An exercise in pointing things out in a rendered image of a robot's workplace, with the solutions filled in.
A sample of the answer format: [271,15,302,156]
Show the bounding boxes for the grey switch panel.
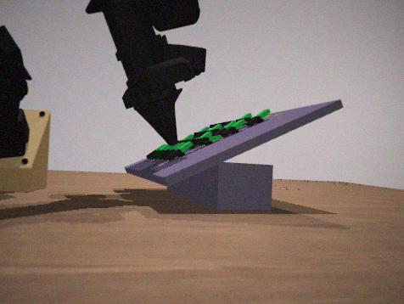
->
[125,99,343,210]

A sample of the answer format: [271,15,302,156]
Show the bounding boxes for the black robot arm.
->
[0,0,206,158]

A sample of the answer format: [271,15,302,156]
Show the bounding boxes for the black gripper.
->
[115,29,195,146]

